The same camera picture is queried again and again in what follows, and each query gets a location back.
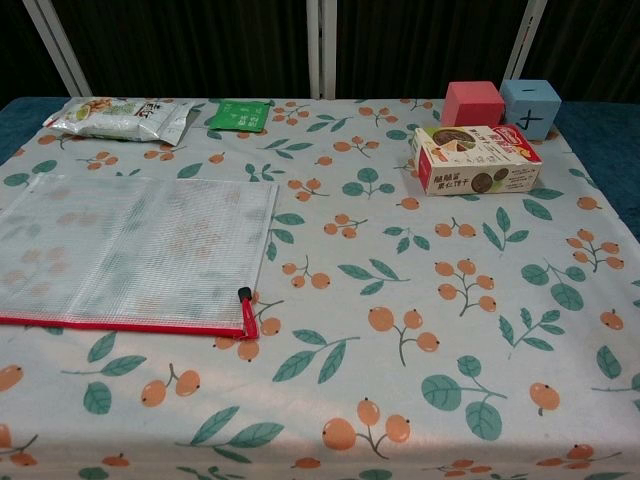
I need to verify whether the white mesh zipper pouch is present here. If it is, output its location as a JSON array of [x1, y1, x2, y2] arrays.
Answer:
[[0, 172, 281, 342]]

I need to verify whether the white silver snack bag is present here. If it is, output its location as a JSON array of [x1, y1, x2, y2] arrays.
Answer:
[[43, 96, 197, 147]]

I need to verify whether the floral fruit print tablecloth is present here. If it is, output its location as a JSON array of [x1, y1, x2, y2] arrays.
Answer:
[[0, 97, 640, 480]]

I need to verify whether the green sachet packet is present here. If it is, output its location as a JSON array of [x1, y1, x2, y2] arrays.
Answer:
[[207, 98, 273, 134]]

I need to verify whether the cookie box with red edge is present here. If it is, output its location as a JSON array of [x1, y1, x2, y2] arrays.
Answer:
[[410, 124, 544, 197]]

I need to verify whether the pink foam cube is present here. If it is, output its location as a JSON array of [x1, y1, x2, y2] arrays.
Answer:
[[440, 81, 506, 129]]

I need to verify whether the black pleated curtain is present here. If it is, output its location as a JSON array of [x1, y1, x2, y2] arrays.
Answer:
[[0, 0, 640, 104]]

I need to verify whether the blue foam cube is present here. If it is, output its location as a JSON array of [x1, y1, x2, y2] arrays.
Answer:
[[499, 78, 563, 142]]

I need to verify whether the upright white frame post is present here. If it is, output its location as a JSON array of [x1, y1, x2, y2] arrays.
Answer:
[[305, 0, 339, 100]]

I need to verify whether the slanted single white frame bar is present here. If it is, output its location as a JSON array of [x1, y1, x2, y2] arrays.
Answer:
[[504, 0, 549, 85]]

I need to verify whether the slanted double white frame bar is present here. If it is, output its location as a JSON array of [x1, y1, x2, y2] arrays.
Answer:
[[22, 0, 96, 99]]

